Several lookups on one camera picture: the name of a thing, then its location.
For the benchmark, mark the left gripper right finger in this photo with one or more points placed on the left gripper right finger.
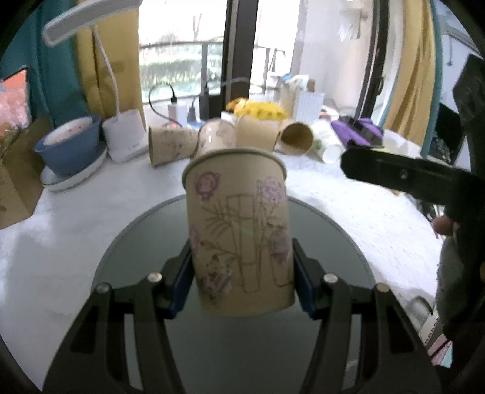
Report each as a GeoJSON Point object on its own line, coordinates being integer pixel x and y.
{"type": "Point", "coordinates": [366, 343]}

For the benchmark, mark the white charger plug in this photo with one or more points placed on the white charger plug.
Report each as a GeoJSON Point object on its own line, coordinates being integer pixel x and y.
{"type": "Point", "coordinates": [178, 112]}

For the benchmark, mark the black power adapter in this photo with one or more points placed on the black power adapter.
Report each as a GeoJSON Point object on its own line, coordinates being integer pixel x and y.
{"type": "Point", "coordinates": [210, 105]}

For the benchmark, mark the cardboard box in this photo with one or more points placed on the cardboard box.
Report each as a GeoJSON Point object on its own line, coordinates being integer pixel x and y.
{"type": "Point", "coordinates": [20, 173]}

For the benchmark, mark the purple cloth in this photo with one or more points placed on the purple cloth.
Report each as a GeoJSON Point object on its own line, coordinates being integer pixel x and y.
{"type": "Point", "coordinates": [338, 128]}

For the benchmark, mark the bag of fruit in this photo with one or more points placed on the bag of fruit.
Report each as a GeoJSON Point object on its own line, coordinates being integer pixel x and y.
{"type": "Point", "coordinates": [15, 107]}

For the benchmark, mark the blue bowl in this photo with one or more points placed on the blue bowl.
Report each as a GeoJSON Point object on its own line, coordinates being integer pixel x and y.
{"type": "Point", "coordinates": [71, 147]}

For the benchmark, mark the white plate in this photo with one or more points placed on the white plate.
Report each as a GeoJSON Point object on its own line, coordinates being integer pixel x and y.
{"type": "Point", "coordinates": [55, 183]}

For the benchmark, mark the floral paper cup lying middle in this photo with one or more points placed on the floral paper cup lying middle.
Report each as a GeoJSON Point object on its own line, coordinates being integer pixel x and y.
{"type": "Point", "coordinates": [215, 134]}

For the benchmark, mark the brown cup open toward camera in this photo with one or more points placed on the brown cup open toward camera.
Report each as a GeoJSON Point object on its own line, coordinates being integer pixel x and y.
{"type": "Point", "coordinates": [294, 139]}

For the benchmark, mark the white desk lamp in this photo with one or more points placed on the white desk lamp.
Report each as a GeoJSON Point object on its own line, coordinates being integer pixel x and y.
{"type": "Point", "coordinates": [107, 51]}

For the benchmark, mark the white perforated basket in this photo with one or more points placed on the white perforated basket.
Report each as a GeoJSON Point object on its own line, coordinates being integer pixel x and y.
{"type": "Point", "coordinates": [307, 106]}

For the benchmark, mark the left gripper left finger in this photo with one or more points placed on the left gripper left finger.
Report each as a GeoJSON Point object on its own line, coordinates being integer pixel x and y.
{"type": "Point", "coordinates": [118, 343]}

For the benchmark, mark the floral brown paper cup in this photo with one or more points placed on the floral brown paper cup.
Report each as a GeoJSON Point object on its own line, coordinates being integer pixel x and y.
{"type": "Point", "coordinates": [239, 232]}

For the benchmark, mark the white paper cup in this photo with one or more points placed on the white paper cup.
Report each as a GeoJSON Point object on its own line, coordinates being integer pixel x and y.
{"type": "Point", "coordinates": [326, 145]}

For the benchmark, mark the round grey glass mat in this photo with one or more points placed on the round grey glass mat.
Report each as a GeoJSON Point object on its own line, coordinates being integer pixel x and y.
{"type": "Point", "coordinates": [262, 354]}

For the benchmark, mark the floral paper cup lying left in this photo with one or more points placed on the floral paper cup lying left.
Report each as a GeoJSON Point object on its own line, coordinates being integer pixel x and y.
{"type": "Point", "coordinates": [171, 144]}

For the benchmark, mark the floral paper cup lying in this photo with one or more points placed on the floral paper cup lying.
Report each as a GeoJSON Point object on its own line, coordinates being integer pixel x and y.
{"type": "Point", "coordinates": [171, 144]}
{"type": "Point", "coordinates": [215, 134]}

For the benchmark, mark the plain brown paper cup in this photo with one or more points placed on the plain brown paper cup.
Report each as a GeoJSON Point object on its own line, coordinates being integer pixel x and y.
{"type": "Point", "coordinates": [254, 133]}

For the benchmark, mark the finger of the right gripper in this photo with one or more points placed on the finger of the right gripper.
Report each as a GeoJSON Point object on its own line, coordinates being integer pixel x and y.
{"type": "Point", "coordinates": [425, 180]}

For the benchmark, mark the right hand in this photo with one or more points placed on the right hand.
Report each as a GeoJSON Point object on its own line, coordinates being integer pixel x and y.
{"type": "Point", "coordinates": [445, 226]}

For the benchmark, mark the teal curtain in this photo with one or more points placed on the teal curtain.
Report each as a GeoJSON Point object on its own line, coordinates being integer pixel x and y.
{"type": "Point", "coordinates": [53, 78]}

